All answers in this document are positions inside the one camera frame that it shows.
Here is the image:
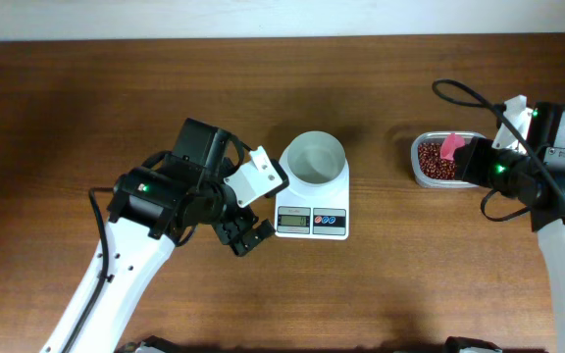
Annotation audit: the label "pink measuring scoop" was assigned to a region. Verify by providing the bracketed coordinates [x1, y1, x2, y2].
[439, 132, 466, 161]

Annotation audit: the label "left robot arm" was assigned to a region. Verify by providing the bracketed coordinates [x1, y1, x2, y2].
[43, 119, 289, 352]

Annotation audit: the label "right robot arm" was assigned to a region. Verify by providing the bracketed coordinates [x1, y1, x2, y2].
[453, 97, 565, 352]

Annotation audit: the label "white digital kitchen scale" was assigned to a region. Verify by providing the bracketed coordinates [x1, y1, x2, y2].
[275, 152, 350, 240]

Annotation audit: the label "clear plastic bean container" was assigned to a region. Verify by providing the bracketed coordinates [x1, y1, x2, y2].
[411, 131, 474, 188]

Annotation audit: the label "red beans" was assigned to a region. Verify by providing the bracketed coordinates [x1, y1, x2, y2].
[418, 142, 456, 180]

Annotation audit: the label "white round bowl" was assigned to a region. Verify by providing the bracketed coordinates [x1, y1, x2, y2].
[285, 130, 346, 184]

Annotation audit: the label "right black cable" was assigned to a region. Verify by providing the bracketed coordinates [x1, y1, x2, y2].
[431, 78, 565, 261]

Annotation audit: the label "black cable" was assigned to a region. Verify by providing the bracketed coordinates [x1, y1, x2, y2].
[431, 78, 565, 261]
[61, 134, 254, 353]

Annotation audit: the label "left black cable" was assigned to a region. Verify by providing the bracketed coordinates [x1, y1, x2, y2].
[61, 134, 254, 353]

